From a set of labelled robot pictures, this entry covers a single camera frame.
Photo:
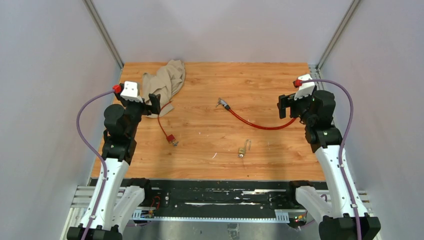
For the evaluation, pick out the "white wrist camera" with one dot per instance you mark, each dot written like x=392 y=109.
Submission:
x=127 y=91
x=303 y=89

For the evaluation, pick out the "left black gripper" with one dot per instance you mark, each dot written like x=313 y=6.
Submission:
x=153 y=108

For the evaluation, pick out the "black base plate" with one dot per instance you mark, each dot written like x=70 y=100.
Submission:
x=220 y=200

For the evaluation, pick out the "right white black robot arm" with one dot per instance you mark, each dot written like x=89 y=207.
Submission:
x=345 y=217

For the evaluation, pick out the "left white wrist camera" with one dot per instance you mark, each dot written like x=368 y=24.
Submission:
x=127 y=91

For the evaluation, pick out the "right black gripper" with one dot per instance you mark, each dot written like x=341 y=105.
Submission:
x=288 y=101

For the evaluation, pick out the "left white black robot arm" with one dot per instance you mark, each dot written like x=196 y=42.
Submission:
x=107 y=216

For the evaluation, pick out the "brass padlock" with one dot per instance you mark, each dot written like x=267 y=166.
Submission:
x=243 y=150

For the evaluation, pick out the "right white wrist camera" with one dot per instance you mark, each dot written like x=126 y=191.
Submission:
x=303 y=89

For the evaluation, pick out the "beige cloth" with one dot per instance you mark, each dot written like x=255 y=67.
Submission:
x=167 y=82

